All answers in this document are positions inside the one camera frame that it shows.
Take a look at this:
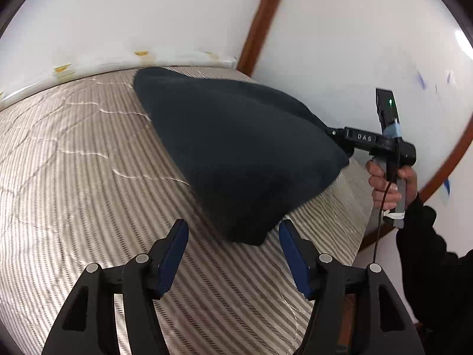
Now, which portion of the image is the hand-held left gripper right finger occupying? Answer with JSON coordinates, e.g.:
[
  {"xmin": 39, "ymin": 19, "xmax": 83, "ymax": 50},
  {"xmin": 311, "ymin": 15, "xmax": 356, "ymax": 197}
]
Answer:
[{"xmin": 278, "ymin": 220, "xmax": 425, "ymax": 355}]

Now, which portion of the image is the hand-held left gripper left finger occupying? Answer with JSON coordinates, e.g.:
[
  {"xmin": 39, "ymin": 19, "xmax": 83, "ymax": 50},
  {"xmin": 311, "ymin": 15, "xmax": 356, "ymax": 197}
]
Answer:
[{"xmin": 42, "ymin": 219, "xmax": 190, "ymax": 355}]

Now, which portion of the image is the dark navy pillow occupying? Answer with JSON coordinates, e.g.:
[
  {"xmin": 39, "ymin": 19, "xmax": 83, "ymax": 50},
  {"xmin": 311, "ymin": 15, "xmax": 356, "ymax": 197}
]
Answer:
[{"xmin": 133, "ymin": 67, "xmax": 350, "ymax": 246}]

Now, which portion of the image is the person's right forearm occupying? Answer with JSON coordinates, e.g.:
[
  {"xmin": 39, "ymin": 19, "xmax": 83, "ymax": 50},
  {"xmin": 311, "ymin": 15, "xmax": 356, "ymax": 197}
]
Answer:
[{"xmin": 395, "ymin": 192, "xmax": 473, "ymax": 355}]

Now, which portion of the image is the person's right hand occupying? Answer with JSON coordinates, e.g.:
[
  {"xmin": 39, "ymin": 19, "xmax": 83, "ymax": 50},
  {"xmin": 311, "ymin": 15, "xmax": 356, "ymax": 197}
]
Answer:
[{"xmin": 367, "ymin": 159, "xmax": 419, "ymax": 211}]

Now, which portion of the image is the striped mattress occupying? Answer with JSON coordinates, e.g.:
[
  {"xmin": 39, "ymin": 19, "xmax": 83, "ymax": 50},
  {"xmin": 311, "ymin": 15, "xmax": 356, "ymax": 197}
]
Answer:
[{"xmin": 0, "ymin": 66, "xmax": 374, "ymax": 355}]

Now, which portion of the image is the white sheet with yellow print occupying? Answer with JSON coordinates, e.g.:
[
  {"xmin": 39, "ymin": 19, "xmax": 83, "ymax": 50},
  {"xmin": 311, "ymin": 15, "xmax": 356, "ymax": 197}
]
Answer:
[{"xmin": 0, "ymin": 46, "xmax": 239, "ymax": 100}]

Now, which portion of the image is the black cable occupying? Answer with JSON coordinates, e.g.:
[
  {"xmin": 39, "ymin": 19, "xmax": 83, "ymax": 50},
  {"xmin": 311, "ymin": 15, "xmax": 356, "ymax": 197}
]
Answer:
[{"xmin": 371, "ymin": 118, "xmax": 401, "ymax": 265}]

